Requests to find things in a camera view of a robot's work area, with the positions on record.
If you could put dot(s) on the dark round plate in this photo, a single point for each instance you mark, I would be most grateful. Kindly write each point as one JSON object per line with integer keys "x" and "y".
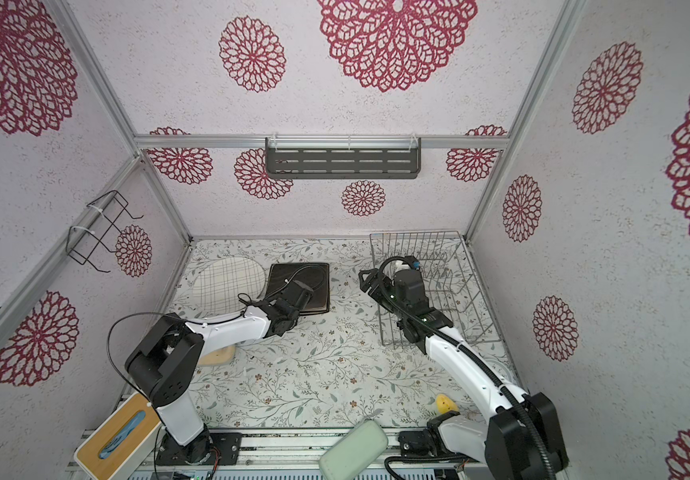
{"x": 315, "y": 275}

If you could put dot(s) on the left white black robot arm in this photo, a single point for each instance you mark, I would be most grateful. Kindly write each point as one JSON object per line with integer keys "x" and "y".
{"x": 161, "y": 367}

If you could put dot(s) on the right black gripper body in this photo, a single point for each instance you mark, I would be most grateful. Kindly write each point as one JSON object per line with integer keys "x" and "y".
{"x": 386, "y": 295}

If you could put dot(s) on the wire dish rack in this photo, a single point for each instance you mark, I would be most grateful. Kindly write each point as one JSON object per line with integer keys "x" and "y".
{"x": 451, "y": 280}

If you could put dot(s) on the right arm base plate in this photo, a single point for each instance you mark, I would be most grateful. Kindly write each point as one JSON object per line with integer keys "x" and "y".
{"x": 418, "y": 444}

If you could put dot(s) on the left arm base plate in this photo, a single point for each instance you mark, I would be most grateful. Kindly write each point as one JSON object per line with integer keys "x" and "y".
{"x": 208, "y": 449}

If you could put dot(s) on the round plaid white plate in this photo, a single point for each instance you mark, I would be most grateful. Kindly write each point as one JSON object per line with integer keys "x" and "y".
{"x": 216, "y": 289}

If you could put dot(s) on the wooden top tissue box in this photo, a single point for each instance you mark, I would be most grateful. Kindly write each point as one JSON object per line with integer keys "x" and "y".
{"x": 118, "y": 447}

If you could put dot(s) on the black wire wall basket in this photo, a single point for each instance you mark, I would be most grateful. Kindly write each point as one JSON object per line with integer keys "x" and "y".
{"x": 83, "y": 241}

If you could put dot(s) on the beige oval sponge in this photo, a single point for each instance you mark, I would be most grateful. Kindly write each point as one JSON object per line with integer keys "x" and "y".
{"x": 218, "y": 357}

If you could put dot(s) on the yellow rubber duck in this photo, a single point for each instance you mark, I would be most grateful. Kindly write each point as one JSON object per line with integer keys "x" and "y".
{"x": 445, "y": 404}

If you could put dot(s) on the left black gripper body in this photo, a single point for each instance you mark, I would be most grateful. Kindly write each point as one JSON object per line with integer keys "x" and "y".
{"x": 281, "y": 294}

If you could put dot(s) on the grey wall shelf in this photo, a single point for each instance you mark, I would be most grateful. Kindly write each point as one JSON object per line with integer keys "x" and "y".
{"x": 348, "y": 160}

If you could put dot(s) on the green rounded pad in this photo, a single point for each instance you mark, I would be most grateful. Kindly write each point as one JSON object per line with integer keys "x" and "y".
{"x": 354, "y": 452}

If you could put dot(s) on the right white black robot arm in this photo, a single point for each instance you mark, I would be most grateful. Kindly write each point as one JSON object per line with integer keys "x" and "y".
{"x": 522, "y": 438}

